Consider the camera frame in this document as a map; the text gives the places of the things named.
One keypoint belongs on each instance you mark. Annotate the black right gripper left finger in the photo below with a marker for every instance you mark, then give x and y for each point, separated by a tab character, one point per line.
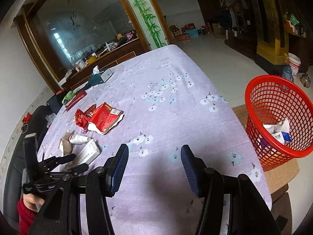
115	168

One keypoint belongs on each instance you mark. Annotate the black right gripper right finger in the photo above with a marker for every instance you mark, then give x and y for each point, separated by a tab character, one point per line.
194	170

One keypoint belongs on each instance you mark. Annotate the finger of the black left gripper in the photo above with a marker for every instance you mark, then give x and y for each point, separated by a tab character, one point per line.
51	163
77	170

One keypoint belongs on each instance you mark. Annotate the long white medicine box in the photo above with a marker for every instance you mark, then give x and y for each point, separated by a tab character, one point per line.
88	154

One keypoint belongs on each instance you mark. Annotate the white spray bottle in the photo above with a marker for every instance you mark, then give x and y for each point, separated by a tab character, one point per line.
78	139

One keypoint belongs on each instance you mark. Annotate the torn red cardboard box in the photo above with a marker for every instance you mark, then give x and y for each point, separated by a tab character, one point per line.
104	119

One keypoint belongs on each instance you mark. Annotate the red foil wrapper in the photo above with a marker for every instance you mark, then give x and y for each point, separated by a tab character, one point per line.
81	120

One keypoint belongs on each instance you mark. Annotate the dark red snack packet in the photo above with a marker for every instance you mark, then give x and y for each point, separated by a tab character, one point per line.
90	111

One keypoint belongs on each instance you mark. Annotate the white blue medicine box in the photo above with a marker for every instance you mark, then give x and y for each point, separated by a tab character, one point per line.
281	137

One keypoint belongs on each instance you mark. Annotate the white paper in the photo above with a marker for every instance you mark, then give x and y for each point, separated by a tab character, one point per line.
282	126

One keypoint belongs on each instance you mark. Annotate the left hand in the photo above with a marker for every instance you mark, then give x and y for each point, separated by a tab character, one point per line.
32	202

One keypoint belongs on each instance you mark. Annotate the black sofa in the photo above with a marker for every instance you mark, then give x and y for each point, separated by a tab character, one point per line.
13	183

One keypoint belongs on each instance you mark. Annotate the small brown cardboard piece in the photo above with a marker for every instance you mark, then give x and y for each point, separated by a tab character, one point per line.
65	145

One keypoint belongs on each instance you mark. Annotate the green cloth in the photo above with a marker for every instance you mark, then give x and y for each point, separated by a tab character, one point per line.
69	96

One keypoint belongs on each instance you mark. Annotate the flat dark red packet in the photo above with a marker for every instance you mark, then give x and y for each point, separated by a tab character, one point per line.
80	95

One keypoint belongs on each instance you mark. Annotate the purple floral bed sheet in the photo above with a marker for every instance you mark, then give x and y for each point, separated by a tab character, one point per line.
168	102

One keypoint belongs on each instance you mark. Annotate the teal tissue box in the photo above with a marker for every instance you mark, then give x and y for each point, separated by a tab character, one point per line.
99	76

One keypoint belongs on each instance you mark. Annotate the wooden counter cabinet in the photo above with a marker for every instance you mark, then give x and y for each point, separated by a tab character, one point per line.
110	59

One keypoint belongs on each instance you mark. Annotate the red plastic mesh basket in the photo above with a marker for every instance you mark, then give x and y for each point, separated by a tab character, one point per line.
270	99

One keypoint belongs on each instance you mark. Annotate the white plastic bucket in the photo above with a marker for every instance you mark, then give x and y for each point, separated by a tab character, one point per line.
295	63

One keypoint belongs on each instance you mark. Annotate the bamboo painted pillar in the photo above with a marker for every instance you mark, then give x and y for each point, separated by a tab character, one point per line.
149	22

